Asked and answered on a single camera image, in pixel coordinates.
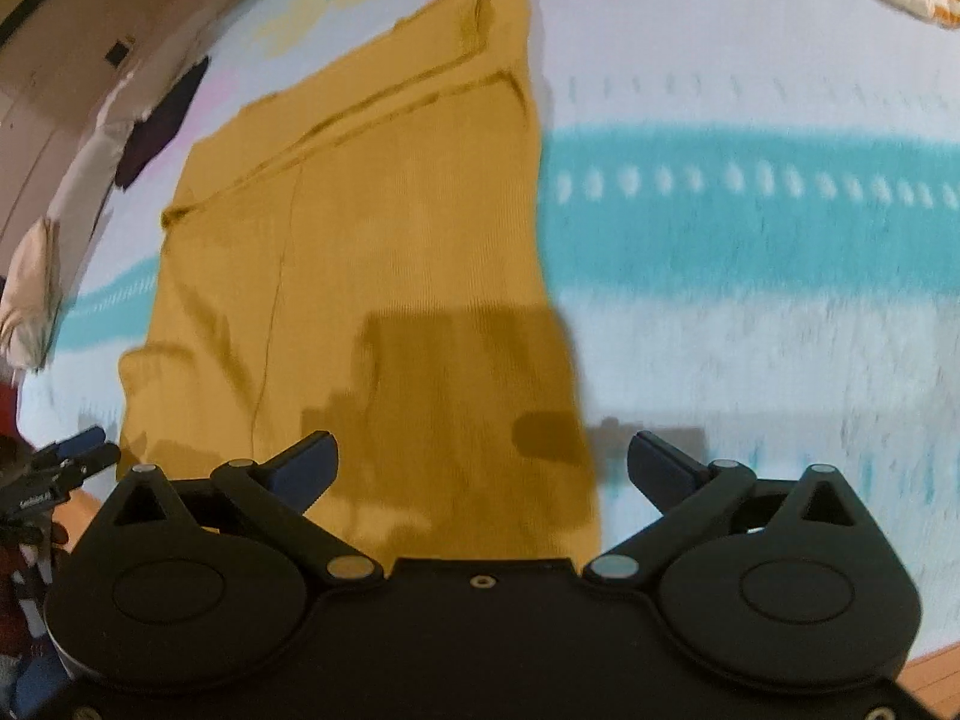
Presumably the mustard yellow knit sweater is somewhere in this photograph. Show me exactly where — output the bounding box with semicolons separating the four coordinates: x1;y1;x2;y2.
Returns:
119;0;601;562

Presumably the folded beige cloth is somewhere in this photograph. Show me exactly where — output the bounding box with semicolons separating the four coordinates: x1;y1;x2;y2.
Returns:
2;216;60;371

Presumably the grey white pillow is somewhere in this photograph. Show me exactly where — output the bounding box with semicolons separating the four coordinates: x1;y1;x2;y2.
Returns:
46;52;184;296

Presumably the folded dark maroon garment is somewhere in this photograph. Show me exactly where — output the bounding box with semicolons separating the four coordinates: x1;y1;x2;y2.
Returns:
114;55;210;190

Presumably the black wall socket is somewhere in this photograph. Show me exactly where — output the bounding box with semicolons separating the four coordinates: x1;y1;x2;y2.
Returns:
104;41;130;68

